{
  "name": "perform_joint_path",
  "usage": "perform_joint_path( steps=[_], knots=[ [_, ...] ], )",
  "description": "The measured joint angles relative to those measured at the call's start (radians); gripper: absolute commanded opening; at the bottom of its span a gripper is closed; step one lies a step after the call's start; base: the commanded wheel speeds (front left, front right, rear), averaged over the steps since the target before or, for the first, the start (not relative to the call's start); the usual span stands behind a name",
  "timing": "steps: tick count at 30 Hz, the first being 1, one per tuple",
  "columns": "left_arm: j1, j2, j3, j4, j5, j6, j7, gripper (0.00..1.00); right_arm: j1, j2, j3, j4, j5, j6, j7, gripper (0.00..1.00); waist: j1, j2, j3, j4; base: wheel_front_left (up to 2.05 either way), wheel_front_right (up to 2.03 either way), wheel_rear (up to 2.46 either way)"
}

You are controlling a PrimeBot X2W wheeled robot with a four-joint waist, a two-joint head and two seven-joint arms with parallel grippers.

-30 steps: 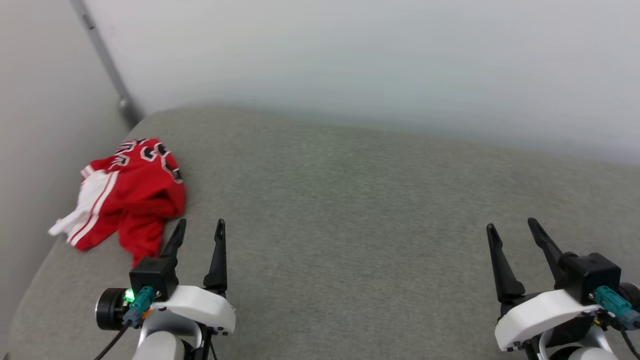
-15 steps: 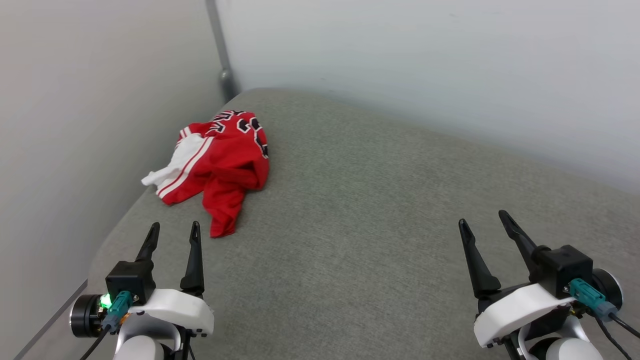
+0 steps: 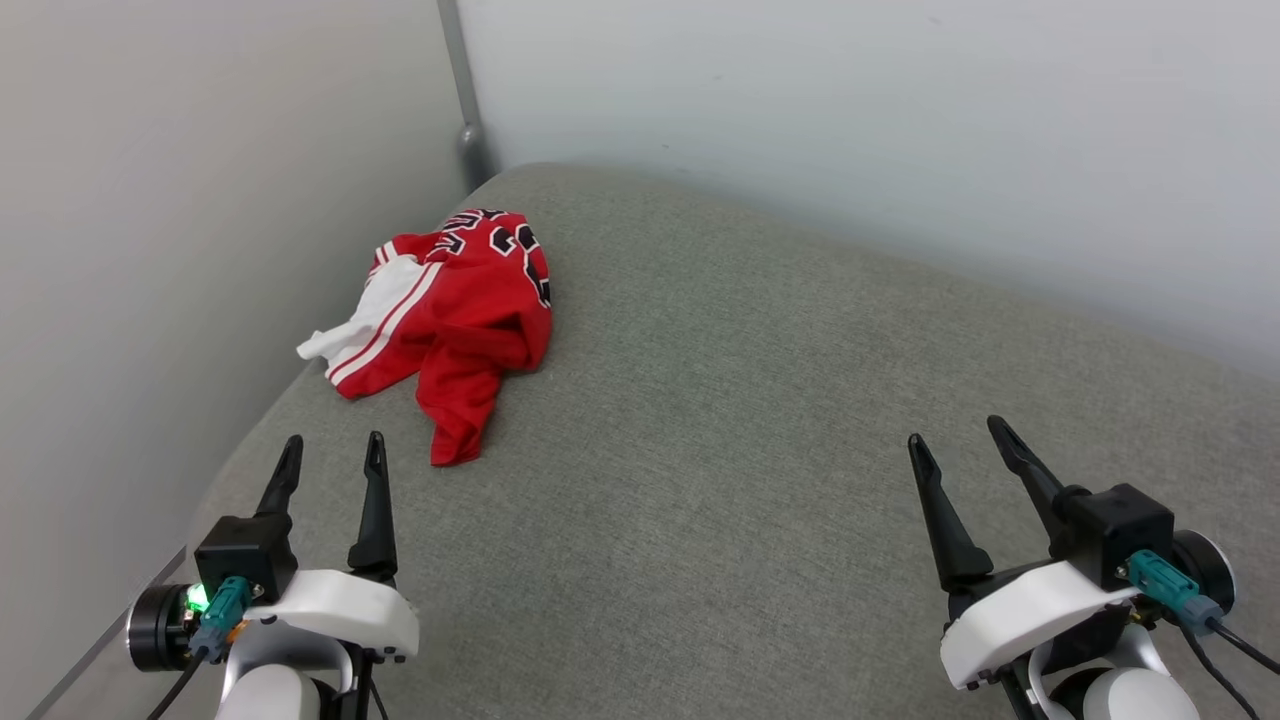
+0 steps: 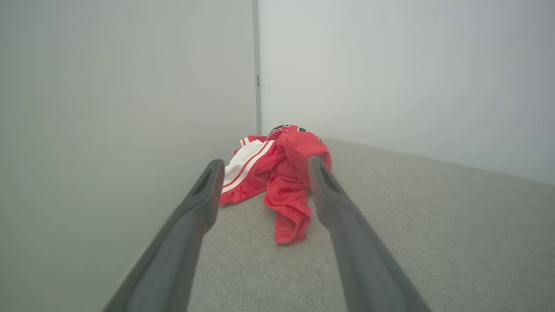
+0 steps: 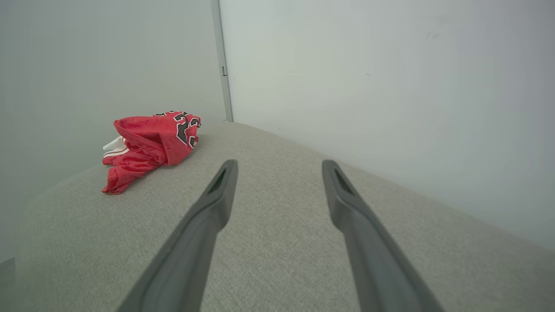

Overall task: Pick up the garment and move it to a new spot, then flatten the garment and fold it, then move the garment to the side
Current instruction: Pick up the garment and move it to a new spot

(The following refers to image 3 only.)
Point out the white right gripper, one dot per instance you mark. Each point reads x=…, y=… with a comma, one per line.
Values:
x=1020, y=615

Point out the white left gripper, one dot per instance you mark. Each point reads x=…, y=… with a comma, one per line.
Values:
x=330, y=605

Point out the red basketball jersey garment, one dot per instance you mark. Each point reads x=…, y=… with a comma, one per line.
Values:
x=470, y=310

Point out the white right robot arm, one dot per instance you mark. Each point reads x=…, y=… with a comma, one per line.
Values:
x=1140, y=700

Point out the grey fabric sofa cushion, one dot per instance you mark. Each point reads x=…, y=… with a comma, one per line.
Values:
x=750, y=450

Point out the grey metal corner pole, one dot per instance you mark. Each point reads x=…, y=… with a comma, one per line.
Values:
x=470, y=130

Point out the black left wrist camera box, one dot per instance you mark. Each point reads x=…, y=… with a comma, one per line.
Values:
x=245, y=555

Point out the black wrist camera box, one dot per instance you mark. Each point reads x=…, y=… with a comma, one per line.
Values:
x=1115, y=530
x=245, y=555

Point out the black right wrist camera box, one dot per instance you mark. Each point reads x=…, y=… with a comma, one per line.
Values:
x=1115, y=530

